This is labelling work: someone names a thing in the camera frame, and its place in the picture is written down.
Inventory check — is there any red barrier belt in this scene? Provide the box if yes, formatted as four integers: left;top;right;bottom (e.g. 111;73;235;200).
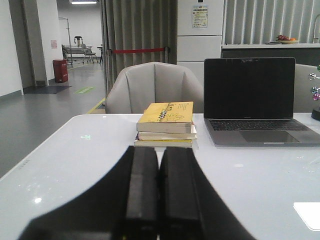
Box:
111;47;171;54

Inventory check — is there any white refrigerator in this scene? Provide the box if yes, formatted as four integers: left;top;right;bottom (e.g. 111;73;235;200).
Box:
177;0;225;84

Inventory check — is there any grey kitchen counter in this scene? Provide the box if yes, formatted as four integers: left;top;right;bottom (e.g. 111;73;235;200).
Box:
221;43;320;66

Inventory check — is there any top yellow book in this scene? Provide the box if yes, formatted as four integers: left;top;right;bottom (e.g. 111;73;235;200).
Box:
136;101;194;134

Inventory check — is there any fruit bowl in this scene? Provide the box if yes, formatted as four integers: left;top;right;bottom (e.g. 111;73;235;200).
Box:
276;34;300;45

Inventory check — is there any left grey armchair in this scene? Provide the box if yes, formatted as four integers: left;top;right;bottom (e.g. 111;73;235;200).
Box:
105;61;204;114

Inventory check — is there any middle cream book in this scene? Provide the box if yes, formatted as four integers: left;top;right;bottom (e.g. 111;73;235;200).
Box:
136;125;198;141

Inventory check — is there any white card on table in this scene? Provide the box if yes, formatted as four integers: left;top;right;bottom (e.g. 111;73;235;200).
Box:
293;202;320;231

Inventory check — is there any dark grey laptop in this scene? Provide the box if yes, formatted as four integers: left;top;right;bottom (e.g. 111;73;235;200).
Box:
203;57;320;147

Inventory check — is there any right grey armchair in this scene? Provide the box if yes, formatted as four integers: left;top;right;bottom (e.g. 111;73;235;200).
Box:
293;63;320;113

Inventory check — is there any yellow book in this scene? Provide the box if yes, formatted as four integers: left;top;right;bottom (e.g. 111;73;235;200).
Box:
136;101;194;134
134;140;193;148

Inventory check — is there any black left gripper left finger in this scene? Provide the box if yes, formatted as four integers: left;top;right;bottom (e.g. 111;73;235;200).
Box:
19;146;158;240

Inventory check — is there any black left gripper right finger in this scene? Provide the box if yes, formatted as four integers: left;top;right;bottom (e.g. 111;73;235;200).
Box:
159;147;254;240

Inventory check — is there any ferris wheel desk toy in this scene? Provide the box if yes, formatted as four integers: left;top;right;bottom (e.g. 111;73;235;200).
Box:
308;72;320;121

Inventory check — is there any red trash bin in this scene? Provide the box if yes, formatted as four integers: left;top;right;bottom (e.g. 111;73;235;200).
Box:
52;59;68;83

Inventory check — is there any grey armchair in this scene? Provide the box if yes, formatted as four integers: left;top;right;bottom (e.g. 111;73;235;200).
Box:
105;61;204;114
293;63;320;113

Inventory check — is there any bottom yellow book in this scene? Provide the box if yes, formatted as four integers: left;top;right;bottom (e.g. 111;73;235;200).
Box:
134;140;193;148

